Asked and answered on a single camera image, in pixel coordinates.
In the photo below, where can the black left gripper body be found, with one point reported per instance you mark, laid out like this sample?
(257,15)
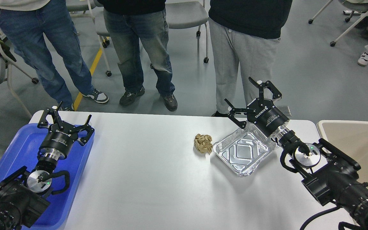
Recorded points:
(58,142)

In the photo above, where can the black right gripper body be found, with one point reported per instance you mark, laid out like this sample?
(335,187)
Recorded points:
(267,118)

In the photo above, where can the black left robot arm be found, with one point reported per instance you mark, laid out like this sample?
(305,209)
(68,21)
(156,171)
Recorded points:
(40,172)

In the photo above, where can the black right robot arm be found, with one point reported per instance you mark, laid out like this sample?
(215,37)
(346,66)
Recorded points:
(329,175)

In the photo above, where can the aluminium foil tray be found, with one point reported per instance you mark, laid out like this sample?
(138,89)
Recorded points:
(244,149)

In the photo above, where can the blue plastic tray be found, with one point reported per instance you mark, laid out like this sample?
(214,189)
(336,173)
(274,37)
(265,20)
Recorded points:
(23,150)

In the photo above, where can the crumpled brown paper ball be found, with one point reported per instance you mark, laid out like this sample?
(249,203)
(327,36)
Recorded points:
(203,143)

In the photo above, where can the person in grey sweatpants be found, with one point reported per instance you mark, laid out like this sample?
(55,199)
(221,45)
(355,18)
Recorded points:
(244,37)

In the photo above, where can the beige plastic bin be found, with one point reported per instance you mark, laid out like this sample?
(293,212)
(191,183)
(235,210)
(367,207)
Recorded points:
(351,137)

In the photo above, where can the person in blue jeans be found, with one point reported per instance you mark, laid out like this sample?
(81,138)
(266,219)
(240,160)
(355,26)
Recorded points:
(27,23)

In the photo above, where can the grey chair behind table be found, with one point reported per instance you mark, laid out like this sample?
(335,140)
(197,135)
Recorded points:
(183,15)

